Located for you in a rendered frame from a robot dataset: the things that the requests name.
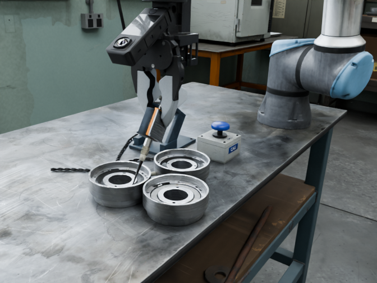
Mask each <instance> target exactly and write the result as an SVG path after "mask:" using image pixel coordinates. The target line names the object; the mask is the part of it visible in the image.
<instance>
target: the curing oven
mask: <svg viewBox="0 0 377 283"><path fill-rule="evenodd" d="M273 7H274V0H191V21H190V32H191V33H197V34H199V39H206V40H215V41H221V42H230V45H229V46H230V47H234V46H235V43H237V42H243V41H248V40H255V39H260V41H261V42H264V41H265V38H270V32H271V27H272V17H273Z"/></svg>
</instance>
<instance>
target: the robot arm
mask: <svg viewBox="0 0 377 283"><path fill-rule="evenodd" d="M142 1H152V8H145V9H144V10H143V11H142V12H141V13H140V14H139V15H138V16H137V18H136V19H134V21H133V22H132V23H130V24H129V26H128V27H127V28H125V30H124V31H123V32H121V33H120V35H119V36H118V37H116V39H115V40H114V41H113V42H112V43H111V44H110V45H109V46H108V47H107V48H106V51H107V53H108V55H109V58H110V59H111V61H112V63H115V64H119V65H126V66H131V76H132V81H133V84H134V88H135V93H136V94H137V97H138V100H139V103H140V106H141V108H142V110H143V112H144V114H145V111H146V108H147V107H150V108H152V107H153V106H152V104H153V102H154V101H156V100H157V99H158V98H159V96H160V95H162V101H161V103H160V105H161V108H162V114H161V117H160V119H161V121H162V123H163V125H164V127H168V126H169V125H170V123H171V122H172V120H173V118H174V115H175V113H176V109H177V108H178V107H179V106H180V105H181V104H183V103H184V102H185V101H186V99H187V90H186V89H185V88H183V87H181V85H182V83H183V80H184V75H185V69H184V68H185V67H186V66H187V60H189V66H194V65H197V57H198V43H199V34H197V33H191V32H190V21H191V0H142ZM363 8H364V0H324V8H323V21H322V28H321V35H320V36H319V37H318V38H317V39H286V40H276V41H275V42H274V43H273V44H272V49H271V53H270V55H269V57H270V62H269V72H268V82H267V87H266V95H265V97H264V99H263V101H262V103H261V106H260V108H259V110H258V116H257V120H258V121H259V122H260V123H262V124H264V125H266V126H270V127H274V128H278V129H287V130H298V129H305V128H308V127H310V126H311V120H312V115H311V108H310V102H309V92H314V93H319V94H323V95H327V96H330V97H332V98H340V99H352V98H354V97H356V96H358V95H359V94H360V93H361V92H362V91H363V89H364V88H365V86H366V85H367V83H368V82H369V80H370V77H371V74H372V72H373V68H374V60H373V56H372V55H371V54H370V53H369V52H365V47H366V41H365V40H364V39H363V37H362V36H361V35H360V30H361V21H362V13H363ZM193 43H196V48H195V58H193V59H192V44H193ZM188 45H190V53H188ZM156 69H159V71H160V73H161V74H165V73H166V76H165V77H163V78H162V79H161V80H159V83H158V82H157V71H156Z"/></svg>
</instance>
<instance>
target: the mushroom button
mask: <svg viewBox="0 0 377 283"><path fill-rule="evenodd" d="M229 127H230V125H229V124H228V123H226V122H223V121H216V122H213V123H212V124H211V128H212V129H214V130H217V134H218V135H223V131H226V130H229Z"/></svg>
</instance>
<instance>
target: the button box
mask: <svg viewBox="0 0 377 283"><path fill-rule="evenodd" d="M240 146H241V135H238V134H234V133H229V132H226V131H223V135H218V134H217V130H214V129H212V130H210V131H208V132H206V133H204V134H202V135H199V136H198V137H197V151H199V152H202V153H204V154H206V155H207V156H208V157H209V159H210V160H212V161H216V162H219V163H223V164H225V163H227V162H228V161H230V160H231V159H233V158H235V157H236V156H238V155H239V154H240Z"/></svg>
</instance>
